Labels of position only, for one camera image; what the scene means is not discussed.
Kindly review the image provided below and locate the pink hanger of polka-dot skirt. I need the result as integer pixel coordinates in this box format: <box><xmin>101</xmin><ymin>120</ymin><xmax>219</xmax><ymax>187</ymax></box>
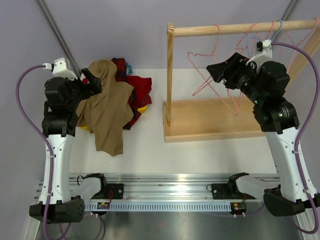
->
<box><xmin>278</xmin><ymin>17</ymin><xmax>319</xmax><ymax>67</ymax></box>

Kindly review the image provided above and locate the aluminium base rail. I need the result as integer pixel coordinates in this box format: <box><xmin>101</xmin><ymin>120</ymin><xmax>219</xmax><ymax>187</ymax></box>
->
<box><xmin>33</xmin><ymin>172</ymin><xmax>301</xmax><ymax>213</ymax></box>

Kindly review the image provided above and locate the pink hanger of red skirt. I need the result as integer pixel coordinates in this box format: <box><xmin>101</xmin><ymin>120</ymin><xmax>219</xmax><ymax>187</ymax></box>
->
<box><xmin>259</xmin><ymin>20</ymin><xmax>276</xmax><ymax>41</ymax></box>

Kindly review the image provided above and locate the red plaid skirt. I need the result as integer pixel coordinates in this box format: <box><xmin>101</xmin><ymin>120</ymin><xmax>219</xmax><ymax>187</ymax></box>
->
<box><xmin>111</xmin><ymin>57</ymin><xmax>141</xmax><ymax>130</ymax></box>

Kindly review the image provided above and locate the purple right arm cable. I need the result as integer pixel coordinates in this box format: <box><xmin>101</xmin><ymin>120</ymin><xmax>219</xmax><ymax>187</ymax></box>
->
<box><xmin>269</xmin><ymin>42</ymin><xmax>320</xmax><ymax>236</ymax></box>

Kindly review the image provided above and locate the light blue wire hanger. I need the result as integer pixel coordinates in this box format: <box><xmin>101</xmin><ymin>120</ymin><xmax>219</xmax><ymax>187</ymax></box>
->
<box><xmin>252</xmin><ymin>19</ymin><xmax>284</xmax><ymax>48</ymax></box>

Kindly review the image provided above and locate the wooden clothes rack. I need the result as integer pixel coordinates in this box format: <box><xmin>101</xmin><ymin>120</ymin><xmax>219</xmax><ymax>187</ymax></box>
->
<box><xmin>163</xmin><ymin>19</ymin><xmax>320</xmax><ymax>143</ymax></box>

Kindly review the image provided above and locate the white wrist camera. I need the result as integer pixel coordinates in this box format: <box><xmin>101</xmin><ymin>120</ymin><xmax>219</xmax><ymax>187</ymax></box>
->
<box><xmin>43</xmin><ymin>57</ymin><xmax>78</xmax><ymax>81</ymax></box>
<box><xmin>246</xmin><ymin>39</ymin><xmax>273</xmax><ymax>68</ymax></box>

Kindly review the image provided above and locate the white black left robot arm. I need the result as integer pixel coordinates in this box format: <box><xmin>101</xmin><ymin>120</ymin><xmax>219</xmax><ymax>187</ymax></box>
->
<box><xmin>29</xmin><ymin>68</ymin><xmax>109</xmax><ymax>224</ymax></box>

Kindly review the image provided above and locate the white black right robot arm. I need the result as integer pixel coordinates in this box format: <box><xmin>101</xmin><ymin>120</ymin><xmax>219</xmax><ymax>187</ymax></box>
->
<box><xmin>206</xmin><ymin>53</ymin><xmax>320</xmax><ymax>217</ymax></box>

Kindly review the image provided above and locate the blue floral skirt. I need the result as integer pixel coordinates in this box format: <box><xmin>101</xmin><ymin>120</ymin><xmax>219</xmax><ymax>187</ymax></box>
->
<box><xmin>125</xmin><ymin>62</ymin><xmax>134</xmax><ymax>76</ymax></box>

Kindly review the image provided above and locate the plain red skirt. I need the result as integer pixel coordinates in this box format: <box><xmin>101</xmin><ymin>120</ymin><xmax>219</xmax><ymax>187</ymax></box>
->
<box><xmin>126</xmin><ymin>75</ymin><xmax>152</xmax><ymax>103</ymax></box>

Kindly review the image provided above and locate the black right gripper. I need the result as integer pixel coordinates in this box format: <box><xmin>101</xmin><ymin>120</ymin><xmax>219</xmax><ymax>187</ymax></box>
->
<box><xmin>207</xmin><ymin>52</ymin><xmax>265</xmax><ymax>105</ymax></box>

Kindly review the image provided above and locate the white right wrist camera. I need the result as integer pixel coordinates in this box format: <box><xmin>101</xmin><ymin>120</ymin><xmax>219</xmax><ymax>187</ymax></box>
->
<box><xmin>246</xmin><ymin>39</ymin><xmax>273</xmax><ymax>68</ymax></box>

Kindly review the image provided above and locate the tan pleated skirt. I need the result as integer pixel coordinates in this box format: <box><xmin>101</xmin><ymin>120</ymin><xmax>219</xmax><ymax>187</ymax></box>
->
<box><xmin>76</xmin><ymin>59</ymin><xmax>133</xmax><ymax>157</ymax></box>

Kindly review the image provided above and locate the dark red polka-dot skirt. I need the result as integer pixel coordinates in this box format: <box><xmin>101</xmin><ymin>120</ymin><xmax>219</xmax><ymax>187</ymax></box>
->
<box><xmin>137</xmin><ymin>94</ymin><xmax>152</xmax><ymax>108</ymax></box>

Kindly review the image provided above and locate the yellow plastic tray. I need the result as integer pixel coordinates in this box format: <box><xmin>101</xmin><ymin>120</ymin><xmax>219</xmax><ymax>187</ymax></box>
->
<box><xmin>80</xmin><ymin>105</ymin><xmax>148</xmax><ymax>131</ymax></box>

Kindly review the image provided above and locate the pink hanger of plaid skirt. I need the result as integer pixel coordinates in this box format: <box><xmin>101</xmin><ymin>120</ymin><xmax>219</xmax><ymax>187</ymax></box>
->
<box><xmin>228</xmin><ymin>21</ymin><xmax>258</xmax><ymax>57</ymax></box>

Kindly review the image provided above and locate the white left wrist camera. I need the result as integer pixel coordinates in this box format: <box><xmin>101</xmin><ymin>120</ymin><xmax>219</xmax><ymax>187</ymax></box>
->
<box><xmin>43</xmin><ymin>57</ymin><xmax>78</xmax><ymax>81</ymax></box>

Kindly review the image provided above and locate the pink hanger holding tan skirt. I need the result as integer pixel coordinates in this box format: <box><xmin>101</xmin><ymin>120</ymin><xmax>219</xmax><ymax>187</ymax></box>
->
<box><xmin>187</xmin><ymin>24</ymin><xmax>240</xmax><ymax>116</ymax></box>

